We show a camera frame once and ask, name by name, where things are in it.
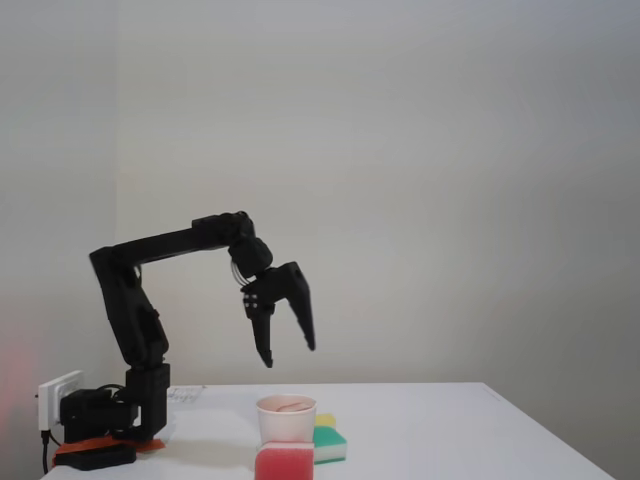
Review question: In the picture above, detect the black power cable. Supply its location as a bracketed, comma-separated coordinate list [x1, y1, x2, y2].
[40, 428, 65, 475]

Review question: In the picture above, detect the white power outlet block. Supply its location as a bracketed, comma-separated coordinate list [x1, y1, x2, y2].
[37, 369, 85, 433]

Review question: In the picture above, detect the green sponge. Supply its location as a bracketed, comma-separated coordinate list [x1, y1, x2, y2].
[312, 424, 349, 466]

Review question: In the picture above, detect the printed label sheet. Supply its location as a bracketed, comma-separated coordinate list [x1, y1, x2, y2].
[166, 385, 207, 407]

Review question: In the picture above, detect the white paper cup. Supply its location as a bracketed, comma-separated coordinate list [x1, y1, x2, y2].
[255, 394, 319, 445]

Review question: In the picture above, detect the looped arm cable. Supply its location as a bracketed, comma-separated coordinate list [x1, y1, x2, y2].
[228, 257, 253, 291]

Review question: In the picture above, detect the orange base plate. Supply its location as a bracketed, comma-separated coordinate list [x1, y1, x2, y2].
[54, 436, 167, 455]

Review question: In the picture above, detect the black table clamp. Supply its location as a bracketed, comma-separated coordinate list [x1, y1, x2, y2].
[53, 442, 138, 472]

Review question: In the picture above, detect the pink sponge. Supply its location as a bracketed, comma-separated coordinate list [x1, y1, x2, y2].
[254, 441, 316, 480]

